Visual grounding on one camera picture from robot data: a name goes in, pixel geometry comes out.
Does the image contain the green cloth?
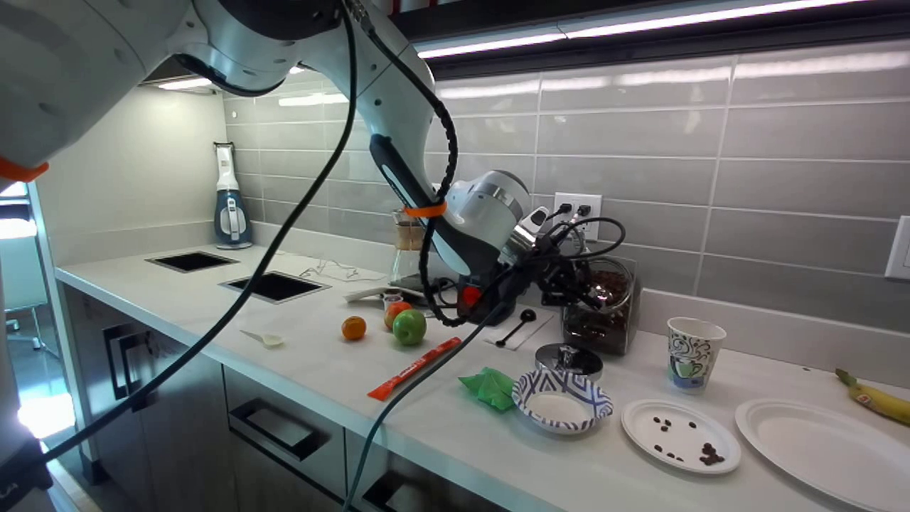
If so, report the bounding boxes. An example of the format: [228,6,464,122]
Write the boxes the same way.
[460,368,514,412]

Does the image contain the red orange peach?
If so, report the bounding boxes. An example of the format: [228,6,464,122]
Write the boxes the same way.
[385,300,412,333]

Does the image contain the black cable over counter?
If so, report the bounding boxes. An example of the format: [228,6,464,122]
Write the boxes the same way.
[341,283,534,512]

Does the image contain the white plastic spoon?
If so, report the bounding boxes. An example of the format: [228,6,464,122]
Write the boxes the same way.
[241,331,284,350]

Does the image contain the yellow banana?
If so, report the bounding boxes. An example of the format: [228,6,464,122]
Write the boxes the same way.
[835,370,910,427]

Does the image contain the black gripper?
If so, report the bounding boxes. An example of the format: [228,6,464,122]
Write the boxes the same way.
[500,223,606,306]

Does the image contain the large white paper plate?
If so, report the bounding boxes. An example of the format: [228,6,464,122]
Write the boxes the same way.
[733,398,910,512]

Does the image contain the white wall outlet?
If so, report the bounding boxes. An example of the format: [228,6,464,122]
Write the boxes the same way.
[554,191,604,240]

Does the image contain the glass pour over carafe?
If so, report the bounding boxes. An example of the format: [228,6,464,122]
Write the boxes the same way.
[390,216,423,283]

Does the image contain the black coffee grinder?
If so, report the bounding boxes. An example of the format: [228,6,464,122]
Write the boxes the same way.
[459,252,500,324]

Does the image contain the green apple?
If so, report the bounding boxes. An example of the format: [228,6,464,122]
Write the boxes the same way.
[392,310,426,347]

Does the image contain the black jar lid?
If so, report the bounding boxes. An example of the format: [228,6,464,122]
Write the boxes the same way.
[534,344,604,378]

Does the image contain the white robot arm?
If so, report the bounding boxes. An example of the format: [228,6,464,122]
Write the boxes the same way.
[0,0,550,309]

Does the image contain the black scoop spoon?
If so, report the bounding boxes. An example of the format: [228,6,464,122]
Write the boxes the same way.
[494,309,538,347]

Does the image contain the small white plate with beans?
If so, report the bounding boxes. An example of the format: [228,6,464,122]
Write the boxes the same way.
[621,398,743,476]

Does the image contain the glass jar of coffee beans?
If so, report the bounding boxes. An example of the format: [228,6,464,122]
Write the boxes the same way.
[561,256,639,357]

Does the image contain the red orange strip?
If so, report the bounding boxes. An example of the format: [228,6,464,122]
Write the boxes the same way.
[366,336,464,402]

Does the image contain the small orange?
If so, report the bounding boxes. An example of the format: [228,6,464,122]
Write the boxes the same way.
[341,317,366,341]

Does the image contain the patterned paper cup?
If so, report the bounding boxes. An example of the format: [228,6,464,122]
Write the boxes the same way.
[666,317,727,391]

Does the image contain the blue patterned bowl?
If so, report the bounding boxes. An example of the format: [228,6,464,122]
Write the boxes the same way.
[513,370,614,437]

